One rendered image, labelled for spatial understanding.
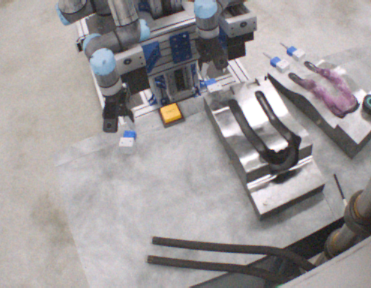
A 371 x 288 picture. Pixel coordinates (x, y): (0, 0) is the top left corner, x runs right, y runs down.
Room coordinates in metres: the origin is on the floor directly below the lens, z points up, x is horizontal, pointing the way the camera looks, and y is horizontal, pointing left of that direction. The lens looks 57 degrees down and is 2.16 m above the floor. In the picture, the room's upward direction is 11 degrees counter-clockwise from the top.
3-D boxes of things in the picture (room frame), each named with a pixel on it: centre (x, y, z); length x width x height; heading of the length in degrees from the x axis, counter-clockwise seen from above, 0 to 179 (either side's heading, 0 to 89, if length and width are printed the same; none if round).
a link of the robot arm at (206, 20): (1.11, -0.15, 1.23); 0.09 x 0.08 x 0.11; 142
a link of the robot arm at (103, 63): (0.94, 0.20, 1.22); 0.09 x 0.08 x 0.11; 17
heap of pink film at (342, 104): (0.96, -0.60, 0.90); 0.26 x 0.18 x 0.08; 28
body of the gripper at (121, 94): (0.95, 0.19, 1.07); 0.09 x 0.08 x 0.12; 164
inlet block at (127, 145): (0.96, 0.19, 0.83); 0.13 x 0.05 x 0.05; 164
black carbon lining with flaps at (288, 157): (0.82, -0.28, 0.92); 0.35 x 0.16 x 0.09; 11
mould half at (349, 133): (0.96, -0.61, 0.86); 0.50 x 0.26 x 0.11; 28
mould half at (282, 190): (0.81, -0.27, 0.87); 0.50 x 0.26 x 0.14; 11
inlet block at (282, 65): (1.17, -0.42, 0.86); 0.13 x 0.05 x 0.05; 28
